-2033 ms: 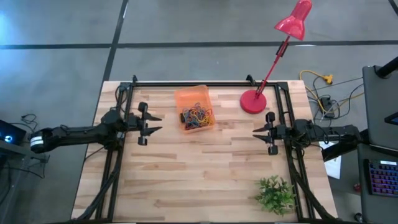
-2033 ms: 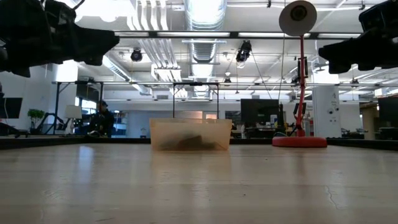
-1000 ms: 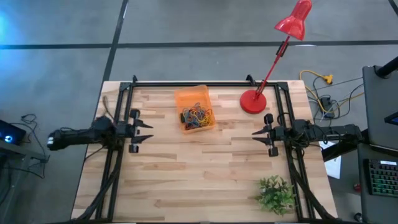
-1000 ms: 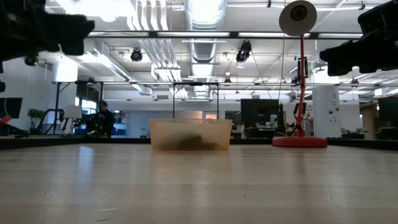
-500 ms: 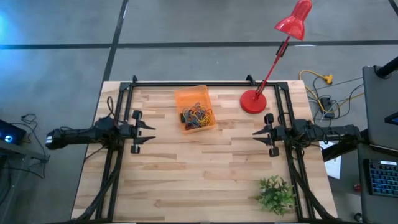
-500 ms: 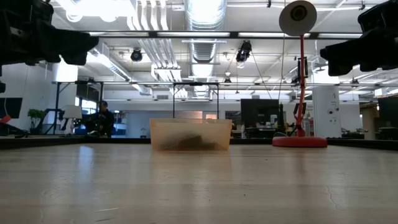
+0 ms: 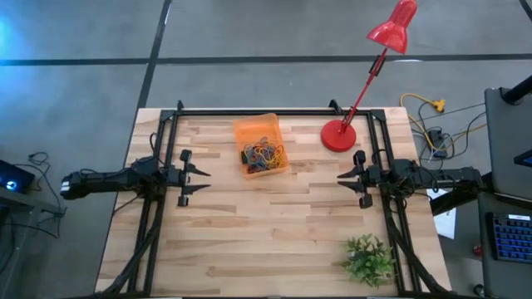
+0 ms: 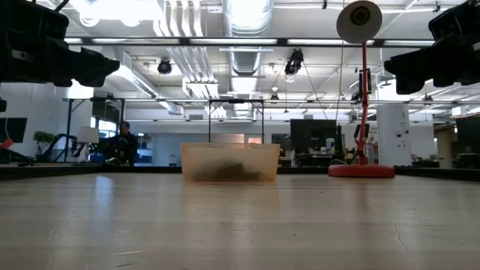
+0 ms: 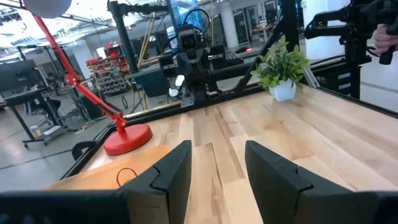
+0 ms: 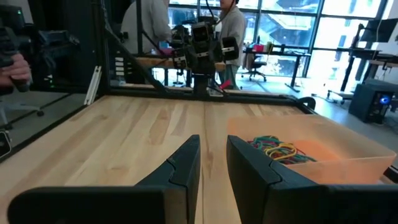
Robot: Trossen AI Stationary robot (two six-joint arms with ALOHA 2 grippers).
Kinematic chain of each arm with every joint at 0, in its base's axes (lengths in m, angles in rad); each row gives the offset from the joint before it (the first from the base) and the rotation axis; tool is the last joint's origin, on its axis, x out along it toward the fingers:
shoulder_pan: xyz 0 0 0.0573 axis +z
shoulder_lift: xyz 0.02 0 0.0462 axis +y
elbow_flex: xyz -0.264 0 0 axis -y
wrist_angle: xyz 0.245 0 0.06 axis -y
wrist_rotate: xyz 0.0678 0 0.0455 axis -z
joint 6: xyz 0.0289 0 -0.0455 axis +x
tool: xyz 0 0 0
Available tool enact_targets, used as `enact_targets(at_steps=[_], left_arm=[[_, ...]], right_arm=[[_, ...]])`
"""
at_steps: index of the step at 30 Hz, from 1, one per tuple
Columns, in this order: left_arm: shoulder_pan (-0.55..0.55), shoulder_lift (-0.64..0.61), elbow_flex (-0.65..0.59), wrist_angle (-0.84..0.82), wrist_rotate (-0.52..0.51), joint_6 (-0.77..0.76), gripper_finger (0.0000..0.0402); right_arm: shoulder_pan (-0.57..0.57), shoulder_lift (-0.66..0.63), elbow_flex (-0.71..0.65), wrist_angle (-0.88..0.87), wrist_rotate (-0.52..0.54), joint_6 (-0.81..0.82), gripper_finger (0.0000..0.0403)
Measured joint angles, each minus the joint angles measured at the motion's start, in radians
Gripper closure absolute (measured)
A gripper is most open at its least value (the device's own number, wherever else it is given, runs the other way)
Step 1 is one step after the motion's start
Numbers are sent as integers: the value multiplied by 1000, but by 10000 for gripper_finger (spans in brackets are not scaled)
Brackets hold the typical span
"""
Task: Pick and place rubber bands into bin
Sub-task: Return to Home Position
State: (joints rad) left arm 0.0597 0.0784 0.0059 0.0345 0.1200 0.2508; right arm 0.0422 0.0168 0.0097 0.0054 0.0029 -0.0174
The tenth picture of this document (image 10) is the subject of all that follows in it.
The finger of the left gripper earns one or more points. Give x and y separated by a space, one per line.
228 49
186 59

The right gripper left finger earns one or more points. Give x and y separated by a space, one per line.
180 186

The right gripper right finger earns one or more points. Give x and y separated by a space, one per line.
255 186

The blue rubber band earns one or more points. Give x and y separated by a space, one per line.
261 139

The yellow rubber band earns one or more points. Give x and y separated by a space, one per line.
289 152

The orange translucent plastic bin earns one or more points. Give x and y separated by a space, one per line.
342 168

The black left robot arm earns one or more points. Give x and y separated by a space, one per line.
202 85

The person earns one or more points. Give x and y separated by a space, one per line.
234 25
149 25

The small red clip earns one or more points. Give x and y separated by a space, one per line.
225 84

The wooden work table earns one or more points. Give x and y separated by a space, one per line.
155 62

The black office chair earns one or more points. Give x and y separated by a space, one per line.
255 67

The dark office desk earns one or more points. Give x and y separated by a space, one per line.
289 53

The white aluminium bar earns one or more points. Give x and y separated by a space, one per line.
93 84

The black equipment cabinet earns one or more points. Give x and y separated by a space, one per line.
84 37

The black computer tower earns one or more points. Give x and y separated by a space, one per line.
367 102

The dark standing desk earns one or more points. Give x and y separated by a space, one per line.
373 56

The black mounted monitor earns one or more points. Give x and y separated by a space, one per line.
382 29

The person's hand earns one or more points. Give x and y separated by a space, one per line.
15 71

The white chair base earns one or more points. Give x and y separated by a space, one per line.
21 107

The black smartphone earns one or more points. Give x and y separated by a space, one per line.
4 144

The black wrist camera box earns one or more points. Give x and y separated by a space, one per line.
200 31

